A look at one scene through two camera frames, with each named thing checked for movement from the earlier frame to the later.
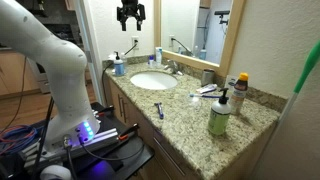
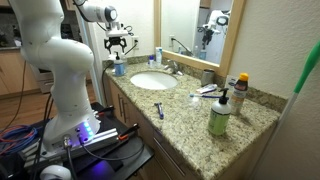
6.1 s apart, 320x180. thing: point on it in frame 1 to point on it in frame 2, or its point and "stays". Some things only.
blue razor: x=161 y=114 stays
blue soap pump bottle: x=118 y=66 stays
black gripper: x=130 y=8 to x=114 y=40
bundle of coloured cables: x=15 y=138 stays
